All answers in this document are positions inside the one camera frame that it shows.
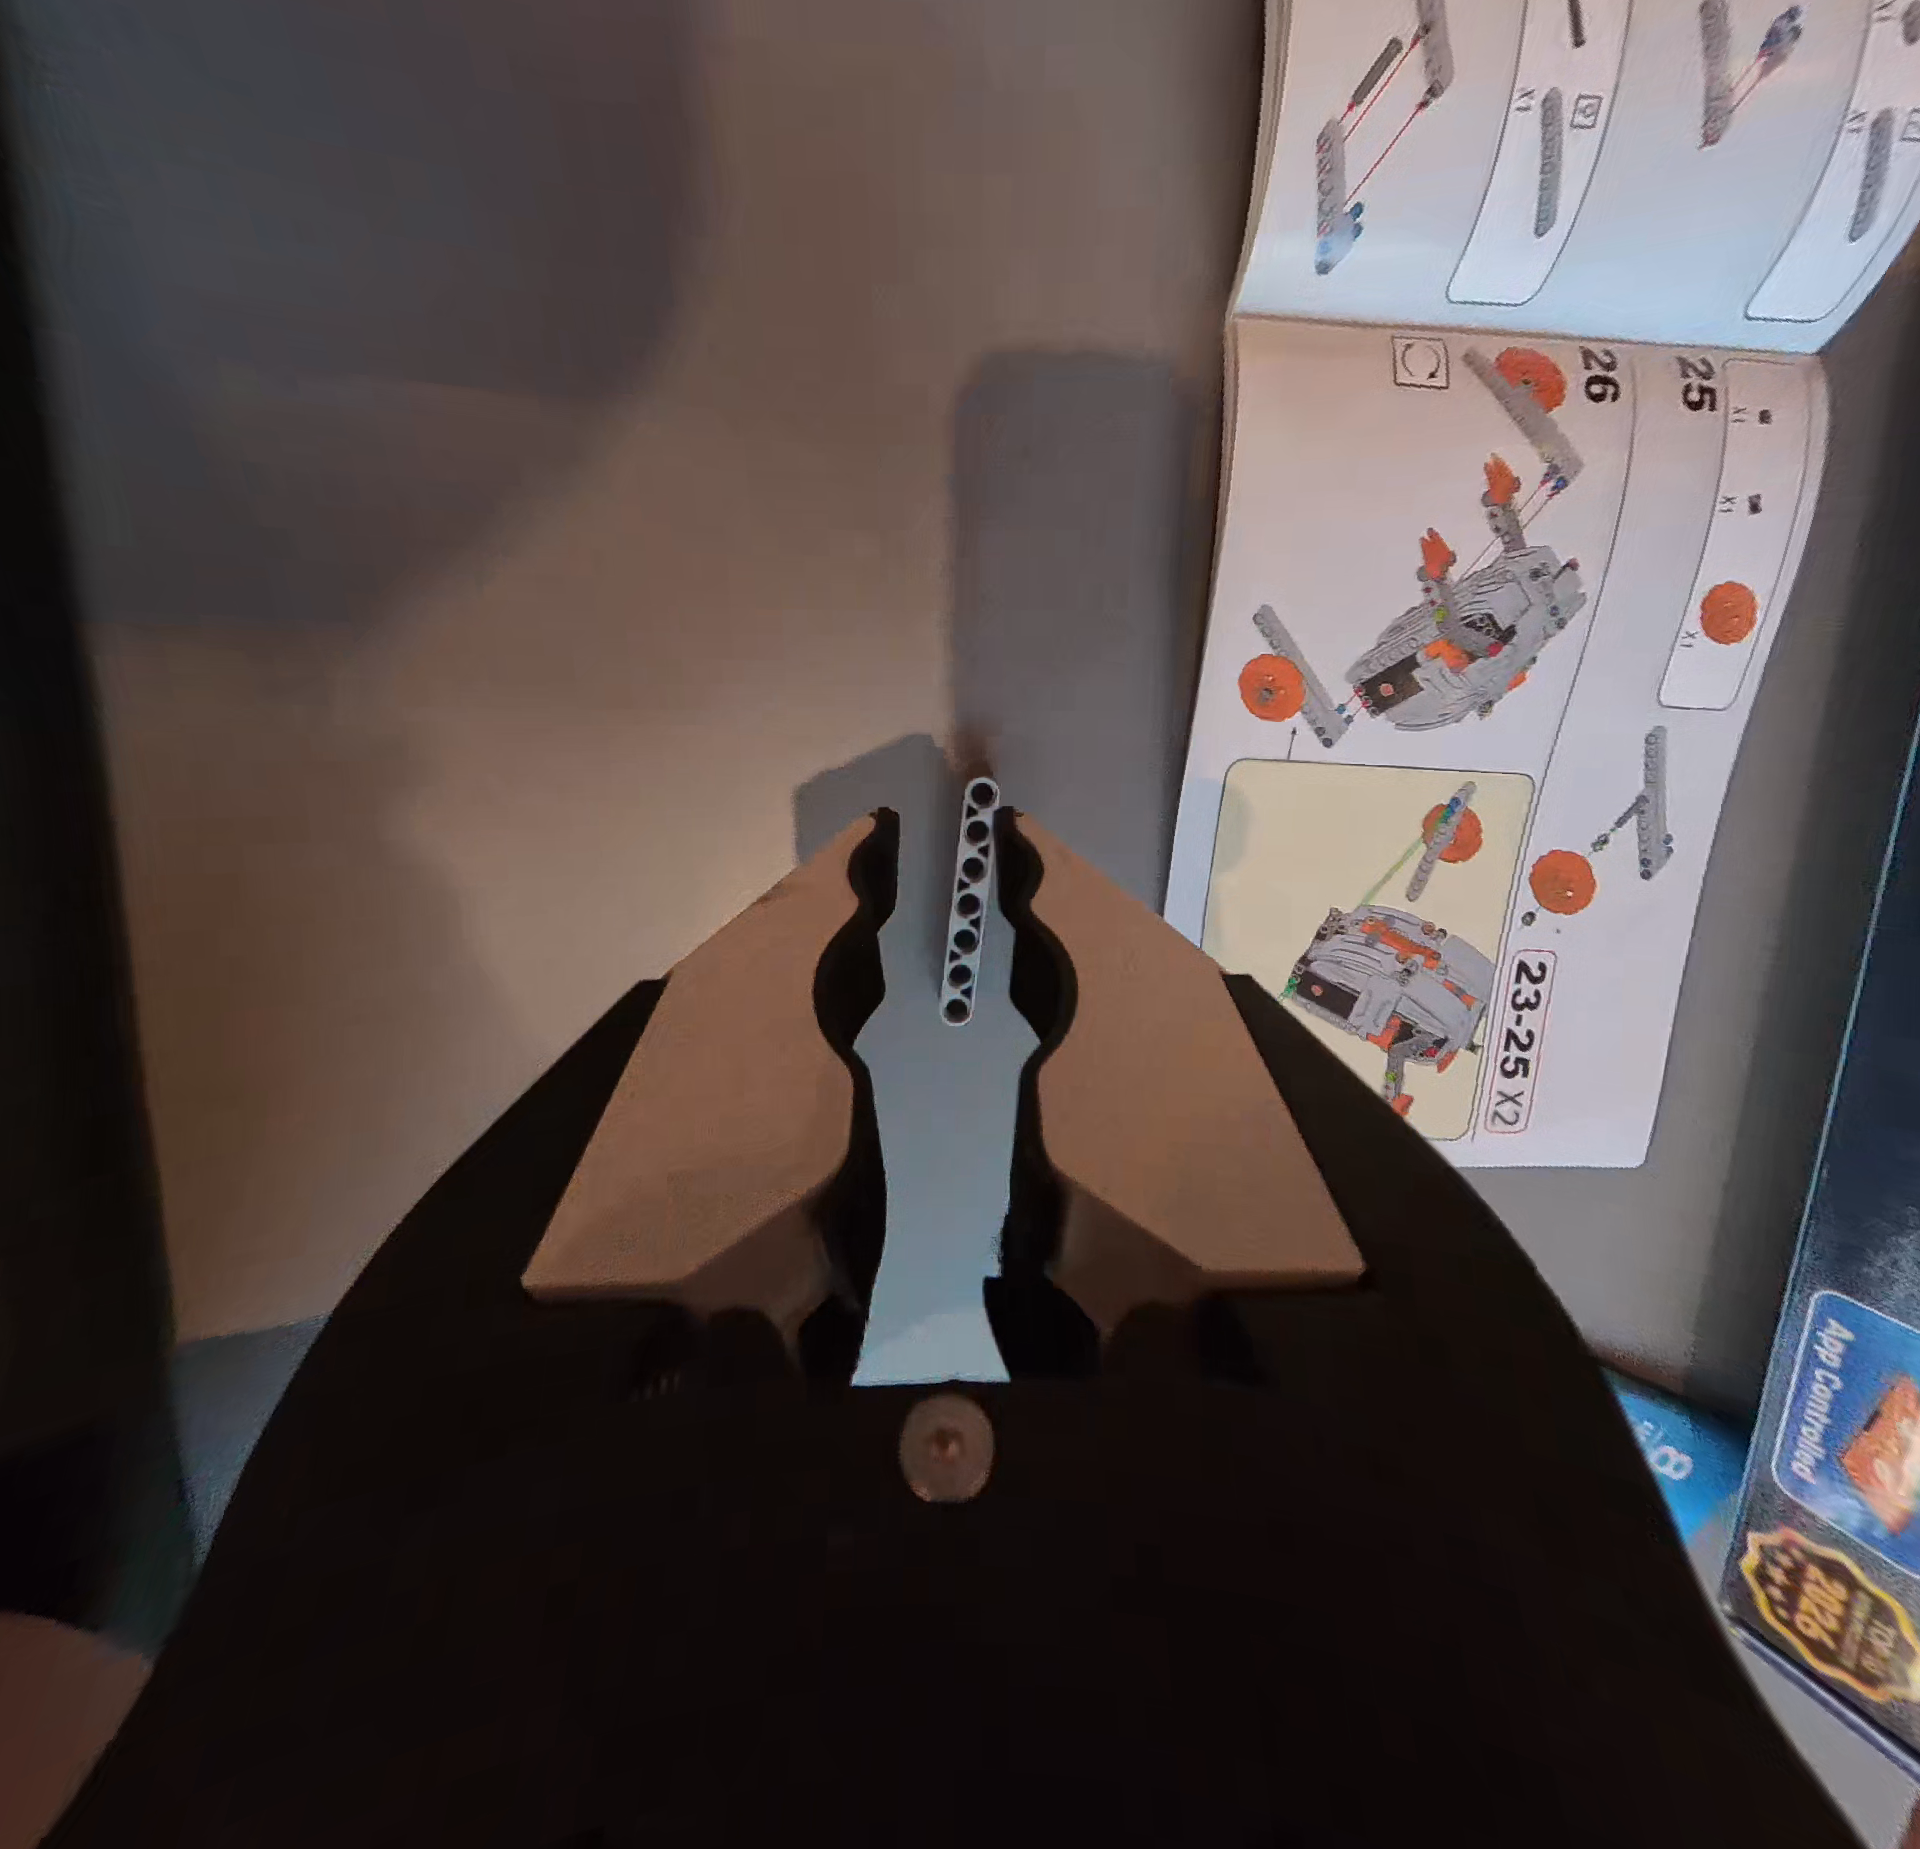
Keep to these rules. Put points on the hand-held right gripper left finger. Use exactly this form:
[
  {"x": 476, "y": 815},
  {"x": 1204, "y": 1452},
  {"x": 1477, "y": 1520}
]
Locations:
[{"x": 706, "y": 1099}]

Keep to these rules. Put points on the open instruction booklet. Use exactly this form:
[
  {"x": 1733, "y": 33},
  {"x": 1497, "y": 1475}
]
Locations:
[{"x": 1353, "y": 531}]

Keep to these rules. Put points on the robot kit box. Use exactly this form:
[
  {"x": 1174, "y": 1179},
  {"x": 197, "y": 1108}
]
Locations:
[{"x": 1862, "y": 1429}]

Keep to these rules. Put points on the grey holed building beam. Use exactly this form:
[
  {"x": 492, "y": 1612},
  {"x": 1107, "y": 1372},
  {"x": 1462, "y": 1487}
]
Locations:
[{"x": 970, "y": 903}]

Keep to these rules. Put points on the grey desk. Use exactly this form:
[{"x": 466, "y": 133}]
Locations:
[{"x": 452, "y": 681}]

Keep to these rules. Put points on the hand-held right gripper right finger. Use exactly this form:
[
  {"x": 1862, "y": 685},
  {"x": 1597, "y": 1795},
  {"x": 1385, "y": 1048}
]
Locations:
[{"x": 1183, "y": 1111}]

